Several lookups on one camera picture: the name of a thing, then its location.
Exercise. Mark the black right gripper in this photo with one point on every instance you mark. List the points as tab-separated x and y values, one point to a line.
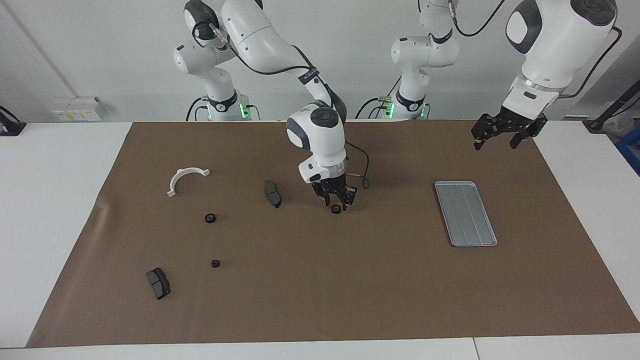
331	186

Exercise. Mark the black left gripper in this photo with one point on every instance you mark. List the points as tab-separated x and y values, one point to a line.
512	122

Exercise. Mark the small black bearing gear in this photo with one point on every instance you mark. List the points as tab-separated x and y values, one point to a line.
215	263

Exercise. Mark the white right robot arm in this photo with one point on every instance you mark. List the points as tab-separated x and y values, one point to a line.
320	135

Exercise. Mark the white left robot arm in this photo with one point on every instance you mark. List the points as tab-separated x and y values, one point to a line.
555	45

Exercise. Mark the silver metal tray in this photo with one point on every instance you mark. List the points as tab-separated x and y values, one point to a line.
465	215

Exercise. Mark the long grey brake pad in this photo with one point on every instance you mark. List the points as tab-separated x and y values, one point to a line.
272	194

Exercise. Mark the brown paper mat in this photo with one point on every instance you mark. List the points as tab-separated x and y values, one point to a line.
350	280

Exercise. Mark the black tripod pole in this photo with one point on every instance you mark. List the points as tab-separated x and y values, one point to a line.
612	107

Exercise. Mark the blue box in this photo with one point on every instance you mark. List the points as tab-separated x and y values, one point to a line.
631	150

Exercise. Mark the short grey brake pad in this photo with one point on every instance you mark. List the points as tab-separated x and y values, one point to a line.
160	284

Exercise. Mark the black stand foot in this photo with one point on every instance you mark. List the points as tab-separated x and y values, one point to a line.
10	127

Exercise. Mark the white wall socket box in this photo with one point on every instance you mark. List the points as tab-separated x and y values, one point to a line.
77	112

